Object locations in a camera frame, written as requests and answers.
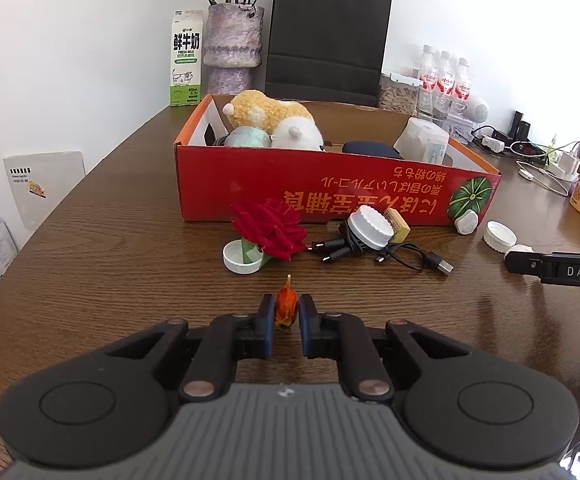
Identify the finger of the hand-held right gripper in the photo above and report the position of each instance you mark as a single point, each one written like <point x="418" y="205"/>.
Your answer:
<point x="559" y="271"/>

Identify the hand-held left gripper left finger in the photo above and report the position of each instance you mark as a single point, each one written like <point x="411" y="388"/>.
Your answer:
<point x="269" y="321"/>

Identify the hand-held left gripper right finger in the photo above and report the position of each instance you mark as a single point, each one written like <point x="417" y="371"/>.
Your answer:
<point x="306" y="326"/>

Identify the orange dried flower bud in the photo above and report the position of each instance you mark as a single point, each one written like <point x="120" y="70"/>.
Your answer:
<point x="287" y="306"/>

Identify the small white plastic piece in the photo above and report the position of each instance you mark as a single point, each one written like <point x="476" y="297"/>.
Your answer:
<point x="519" y="249"/>

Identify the white screw cap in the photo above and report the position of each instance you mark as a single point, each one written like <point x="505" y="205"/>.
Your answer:
<point x="499" y="236"/>

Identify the white shallow plastic lid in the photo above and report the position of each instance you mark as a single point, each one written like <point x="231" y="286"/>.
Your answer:
<point x="235" y="260"/>

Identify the red artificial rose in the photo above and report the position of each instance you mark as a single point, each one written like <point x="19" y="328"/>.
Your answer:
<point x="270" y="227"/>

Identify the small white rounded case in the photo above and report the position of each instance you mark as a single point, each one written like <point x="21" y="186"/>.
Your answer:
<point x="466" y="222"/>

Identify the white ribbed jar lid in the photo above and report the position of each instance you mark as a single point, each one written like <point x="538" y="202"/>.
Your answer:
<point x="369" y="227"/>

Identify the yellow wooden block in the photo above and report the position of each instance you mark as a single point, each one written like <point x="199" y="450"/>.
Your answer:
<point x="399" y="225"/>

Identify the red cardboard box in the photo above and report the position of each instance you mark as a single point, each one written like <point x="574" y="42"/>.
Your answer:
<point x="320" y="185"/>

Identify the pale green soft ball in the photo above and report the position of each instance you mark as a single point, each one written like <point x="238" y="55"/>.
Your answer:
<point x="247" y="137"/>

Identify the white plastic canister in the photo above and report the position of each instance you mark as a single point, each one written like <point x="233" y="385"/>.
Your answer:
<point x="422" y="142"/>

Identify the white plush toy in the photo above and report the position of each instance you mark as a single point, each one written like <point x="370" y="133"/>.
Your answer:
<point x="297" y="135"/>

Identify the dark blue pouch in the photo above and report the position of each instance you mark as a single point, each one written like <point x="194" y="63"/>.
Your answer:
<point x="369" y="148"/>

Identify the yellow plush toy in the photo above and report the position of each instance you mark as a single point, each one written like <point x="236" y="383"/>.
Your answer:
<point x="270" y="107"/>

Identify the white plug adapter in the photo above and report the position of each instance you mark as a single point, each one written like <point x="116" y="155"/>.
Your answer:
<point x="493" y="144"/>

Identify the black rectangular device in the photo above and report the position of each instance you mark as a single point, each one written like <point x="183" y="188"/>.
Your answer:
<point x="520" y="125"/>

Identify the white printed tin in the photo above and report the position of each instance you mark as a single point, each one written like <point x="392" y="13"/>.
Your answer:
<point x="459" y="127"/>

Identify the white round speaker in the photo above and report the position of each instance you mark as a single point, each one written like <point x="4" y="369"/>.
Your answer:
<point x="477" y="109"/>

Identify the water bottle red label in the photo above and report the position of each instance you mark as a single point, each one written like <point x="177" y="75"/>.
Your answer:
<point x="444" y="77"/>
<point x="427" y="72"/>
<point x="462" y="85"/>

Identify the clear jar of seeds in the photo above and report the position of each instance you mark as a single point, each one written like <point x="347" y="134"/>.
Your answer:
<point x="398" y="94"/>

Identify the white acrylic sign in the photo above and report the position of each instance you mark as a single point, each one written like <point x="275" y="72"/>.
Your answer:
<point x="45" y="187"/>

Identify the white green milk carton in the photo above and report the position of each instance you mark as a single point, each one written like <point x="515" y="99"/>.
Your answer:
<point x="187" y="60"/>

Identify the purple textured vase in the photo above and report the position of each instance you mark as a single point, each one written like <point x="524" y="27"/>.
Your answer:
<point x="232" y="45"/>

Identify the black paper bag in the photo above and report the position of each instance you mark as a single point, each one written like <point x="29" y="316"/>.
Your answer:
<point x="327" y="35"/>

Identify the white usb wall charger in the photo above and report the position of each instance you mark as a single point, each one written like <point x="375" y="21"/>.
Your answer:
<point x="567" y="166"/>

